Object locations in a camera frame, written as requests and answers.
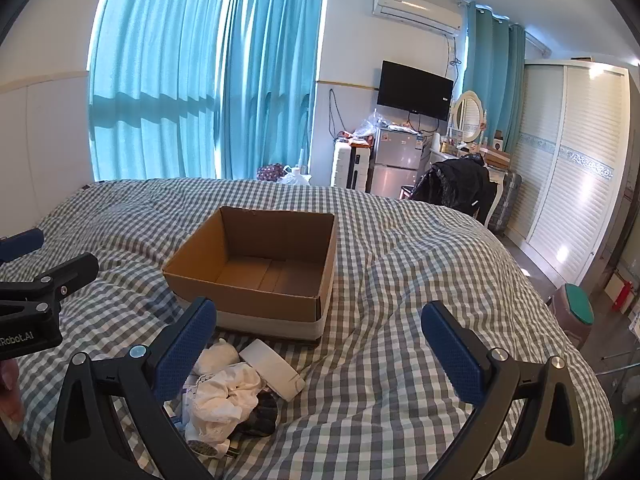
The silver suitcase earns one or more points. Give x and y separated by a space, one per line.
506 200

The black patterned pouch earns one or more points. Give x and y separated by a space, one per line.
262 412

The stool with green cushion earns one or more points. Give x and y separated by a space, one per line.
577 307

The white slatted wardrobe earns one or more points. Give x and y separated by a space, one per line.
570 170

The small brown cardboard box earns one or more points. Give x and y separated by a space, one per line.
496 158

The purple patterned bag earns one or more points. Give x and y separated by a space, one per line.
270 172

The white air conditioner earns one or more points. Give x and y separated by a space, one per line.
415 10

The white suitcase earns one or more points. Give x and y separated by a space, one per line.
341 165

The white box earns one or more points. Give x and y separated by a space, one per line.
272 367

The oval white mirror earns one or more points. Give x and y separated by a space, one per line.
468 117

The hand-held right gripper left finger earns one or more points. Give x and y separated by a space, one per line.
185 345

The wide teal curtain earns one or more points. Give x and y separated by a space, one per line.
155 75

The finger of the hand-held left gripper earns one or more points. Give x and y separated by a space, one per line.
75 270
22 242

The clear plastic bag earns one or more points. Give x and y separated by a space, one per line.
372 122

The black jacket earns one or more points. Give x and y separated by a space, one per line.
455 185

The person's left hand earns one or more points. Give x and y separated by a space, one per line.
9 390

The silver fridge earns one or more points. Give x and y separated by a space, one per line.
397 160

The grey checked blanket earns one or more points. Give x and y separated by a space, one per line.
395 280

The white cloth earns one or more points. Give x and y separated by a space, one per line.
220 400

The narrow teal curtain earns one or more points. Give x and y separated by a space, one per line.
492 70

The black wall television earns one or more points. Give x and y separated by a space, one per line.
415 90

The white plastic bag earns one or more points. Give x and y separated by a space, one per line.
294 176

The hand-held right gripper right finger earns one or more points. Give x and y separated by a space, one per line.
452 355

